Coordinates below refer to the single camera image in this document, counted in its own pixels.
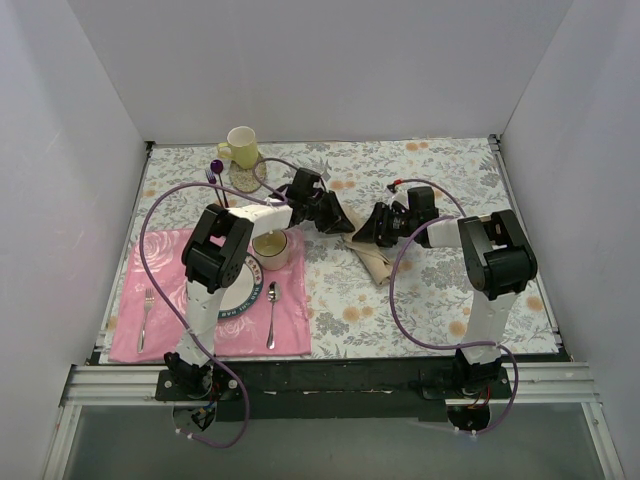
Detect beige cloth napkin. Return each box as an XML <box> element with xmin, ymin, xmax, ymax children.
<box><xmin>342</xmin><ymin>205</ymin><xmax>393</xmax><ymax>286</ymax></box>

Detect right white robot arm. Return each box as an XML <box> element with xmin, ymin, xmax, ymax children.
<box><xmin>353</xmin><ymin>179</ymin><xmax>538</xmax><ymax>398</ymax></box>

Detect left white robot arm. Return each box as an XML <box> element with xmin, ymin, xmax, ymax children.
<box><xmin>164</xmin><ymin>168</ymin><xmax>356</xmax><ymax>400</ymax></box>

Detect cream mug dark rim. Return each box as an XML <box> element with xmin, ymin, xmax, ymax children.
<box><xmin>252</xmin><ymin>230</ymin><xmax>289</xmax><ymax>271</ymax></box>

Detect round woven coaster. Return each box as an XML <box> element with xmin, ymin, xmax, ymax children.
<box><xmin>229</xmin><ymin>158</ymin><xmax>267</xmax><ymax>193</ymax></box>

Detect yellow mug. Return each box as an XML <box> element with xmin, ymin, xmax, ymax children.
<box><xmin>217</xmin><ymin>126</ymin><xmax>259</xmax><ymax>170</ymax></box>

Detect silver metal spoon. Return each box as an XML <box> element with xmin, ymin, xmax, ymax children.
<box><xmin>266</xmin><ymin>281</ymin><xmax>280</xmax><ymax>350</ymax></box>

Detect purple plastic spoon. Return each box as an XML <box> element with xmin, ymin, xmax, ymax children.
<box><xmin>210</xmin><ymin>159</ymin><xmax>229</xmax><ymax>208</ymax></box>

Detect purple plastic fork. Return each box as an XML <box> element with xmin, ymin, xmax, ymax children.
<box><xmin>205</xmin><ymin>167</ymin><xmax>226</xmax><ymax>208</ymax></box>

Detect pink floral placemat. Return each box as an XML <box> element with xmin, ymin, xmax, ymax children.
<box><xmin>109</xmin><ymin>225</ymin><xmax>313</xmax><ymax>364</ymax></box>

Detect white plate teal rim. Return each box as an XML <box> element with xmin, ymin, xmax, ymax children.
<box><xmin>186</xmin><ymin>253</ymin><xmax>264</xmax><ymax>326</ymax></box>

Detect silver metal fork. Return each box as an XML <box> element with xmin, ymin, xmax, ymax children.
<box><xmin>137</xmin><ymin>288</ymin><xmax>155</xmax><ymax>353</ymax></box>

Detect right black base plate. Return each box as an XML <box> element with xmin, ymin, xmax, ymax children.
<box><xmin>419</xmin><ymin>364</ymin><xmax>512</xmax><ymax>400</ymax></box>

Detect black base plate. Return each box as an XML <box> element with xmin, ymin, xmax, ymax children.
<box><xmin>154</xmin><ymin>367</ymin><xmax>242</xmax><ymax>402</ymax></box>
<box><xmin>419</xmin><ymin>364</ymin><xmax>512</xmax><ymax>400</ymax></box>

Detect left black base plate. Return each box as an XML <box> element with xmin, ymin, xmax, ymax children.
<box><xmin>154</xmin><ymin>367</ymin><xmax>242</xmax><ymax>402</ymax></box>

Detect aluminium frame rail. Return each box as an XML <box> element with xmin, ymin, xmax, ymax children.
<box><xmin>60</xmin><ymin>357</ymin><xmax>600</xmax><ymax>406</ymax></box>

